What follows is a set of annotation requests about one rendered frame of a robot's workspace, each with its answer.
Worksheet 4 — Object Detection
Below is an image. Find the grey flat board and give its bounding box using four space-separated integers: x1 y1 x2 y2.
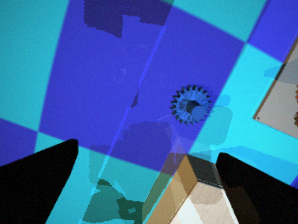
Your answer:
253 36 298 139

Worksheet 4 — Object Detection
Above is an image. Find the blue gear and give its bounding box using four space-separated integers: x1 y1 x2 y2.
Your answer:
171 85 212 125

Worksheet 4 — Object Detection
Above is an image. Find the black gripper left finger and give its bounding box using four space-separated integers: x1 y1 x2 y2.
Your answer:
0 138 79 224

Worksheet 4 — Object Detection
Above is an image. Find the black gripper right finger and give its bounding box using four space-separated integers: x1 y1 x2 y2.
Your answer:
216 152 298 224

